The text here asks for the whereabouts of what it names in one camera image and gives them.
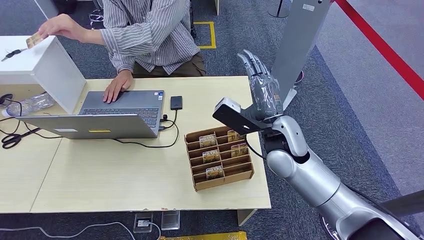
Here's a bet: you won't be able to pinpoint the dark grey stanchion pole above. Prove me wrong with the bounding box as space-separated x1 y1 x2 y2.
380 189 424 217

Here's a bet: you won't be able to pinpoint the black keys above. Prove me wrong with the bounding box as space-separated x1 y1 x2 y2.
0 48 28 63

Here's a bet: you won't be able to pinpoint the person's right hand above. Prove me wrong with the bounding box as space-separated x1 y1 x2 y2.
102 68 134 105

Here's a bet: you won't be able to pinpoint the white furniture panel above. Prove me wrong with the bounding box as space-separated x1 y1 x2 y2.
33 0 60 20

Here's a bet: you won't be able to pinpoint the black stanchion with round base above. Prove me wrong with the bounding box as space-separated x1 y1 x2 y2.
267 0 292 19

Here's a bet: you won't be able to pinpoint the person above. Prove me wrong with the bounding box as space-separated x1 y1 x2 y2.
81 0 208 79

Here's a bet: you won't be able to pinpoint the black scissors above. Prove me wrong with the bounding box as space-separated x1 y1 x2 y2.
1 127 42 150

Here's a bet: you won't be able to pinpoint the grey pillar stand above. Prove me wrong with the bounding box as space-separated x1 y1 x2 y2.
270 0 332 110

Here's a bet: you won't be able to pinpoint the chrome round stanchion base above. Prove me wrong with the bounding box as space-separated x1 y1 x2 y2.
318 215 336 240

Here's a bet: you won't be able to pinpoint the white floor cable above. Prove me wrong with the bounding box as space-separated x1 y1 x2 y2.
0 221 162 240

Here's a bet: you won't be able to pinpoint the short black drive cable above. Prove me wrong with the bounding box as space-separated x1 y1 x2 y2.
158 109 179 131

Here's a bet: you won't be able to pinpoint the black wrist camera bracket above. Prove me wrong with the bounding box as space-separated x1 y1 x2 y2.
212 96 274 136

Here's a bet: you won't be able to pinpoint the person's left hand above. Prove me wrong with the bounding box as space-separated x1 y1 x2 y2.
37 13 89 44

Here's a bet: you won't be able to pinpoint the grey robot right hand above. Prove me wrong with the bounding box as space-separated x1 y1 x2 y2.
236 49 285 123

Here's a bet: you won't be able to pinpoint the hotel key card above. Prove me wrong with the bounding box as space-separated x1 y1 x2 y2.
25 32 46 50
202 149 221 164
227 129 246 143
205 165 225 181
230 142 249 158
198 133 217 149

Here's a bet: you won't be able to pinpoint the brown cardboard card holder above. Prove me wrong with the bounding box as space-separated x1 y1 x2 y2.
184 125 255 193

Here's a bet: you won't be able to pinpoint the empty floor socket box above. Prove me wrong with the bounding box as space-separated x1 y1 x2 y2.
160 210 181 231

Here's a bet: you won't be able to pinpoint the red barrier belt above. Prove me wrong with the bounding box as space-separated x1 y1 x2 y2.
333 0 424 102

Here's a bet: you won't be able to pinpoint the black round object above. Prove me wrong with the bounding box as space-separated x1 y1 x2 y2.
0 93 15 109

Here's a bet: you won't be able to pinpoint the grey laptop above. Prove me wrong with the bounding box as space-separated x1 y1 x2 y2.
15 90 166 140

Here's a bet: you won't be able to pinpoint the chrome chair base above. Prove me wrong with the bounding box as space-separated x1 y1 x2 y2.
88 0 105 23

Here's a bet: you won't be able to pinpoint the long black laptop cable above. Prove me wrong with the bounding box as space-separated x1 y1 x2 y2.
111 114 180 149

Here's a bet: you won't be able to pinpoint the black external drive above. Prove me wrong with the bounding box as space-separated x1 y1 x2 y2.
170 95 184 111

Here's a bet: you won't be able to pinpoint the floor socket box with plug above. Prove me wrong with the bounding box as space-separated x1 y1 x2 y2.
133 211 154 234

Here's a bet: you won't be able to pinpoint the pale table leg panel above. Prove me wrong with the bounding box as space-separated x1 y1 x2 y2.
236 208 259 227

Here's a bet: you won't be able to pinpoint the clear plastic bottle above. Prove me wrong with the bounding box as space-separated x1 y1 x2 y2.
0 92 56 118

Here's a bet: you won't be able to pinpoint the thin black cable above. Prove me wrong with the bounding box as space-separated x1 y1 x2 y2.
0 97 64 140

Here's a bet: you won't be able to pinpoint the yellow flat object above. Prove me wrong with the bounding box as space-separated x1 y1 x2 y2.
160 231 248 240

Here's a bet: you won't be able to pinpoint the white box cabinet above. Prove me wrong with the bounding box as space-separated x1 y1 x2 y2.
0 35 87 115

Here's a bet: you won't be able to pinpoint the black robot wrist cable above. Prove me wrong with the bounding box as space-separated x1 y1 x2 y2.
244 135 268 161

